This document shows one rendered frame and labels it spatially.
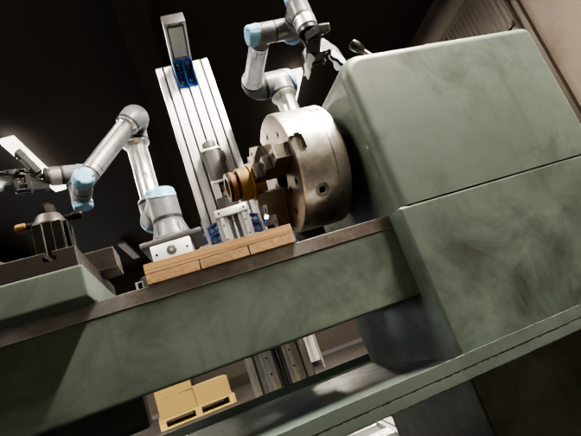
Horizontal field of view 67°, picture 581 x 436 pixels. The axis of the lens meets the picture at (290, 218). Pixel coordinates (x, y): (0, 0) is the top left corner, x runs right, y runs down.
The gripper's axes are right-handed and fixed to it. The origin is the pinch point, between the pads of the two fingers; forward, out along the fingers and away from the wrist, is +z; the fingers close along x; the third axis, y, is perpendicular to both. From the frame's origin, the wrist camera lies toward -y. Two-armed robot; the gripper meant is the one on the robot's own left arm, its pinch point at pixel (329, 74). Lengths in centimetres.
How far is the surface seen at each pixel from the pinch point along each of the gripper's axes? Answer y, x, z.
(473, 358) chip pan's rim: -42, 20, 87
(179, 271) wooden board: -30, 63, 55
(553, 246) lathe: -34, -16, 74
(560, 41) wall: 87, -224, -49
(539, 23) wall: 94, -225, -71
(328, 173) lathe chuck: -26, 25, 42
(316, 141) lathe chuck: -28, 26, 34
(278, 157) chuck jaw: -26, 35, 35
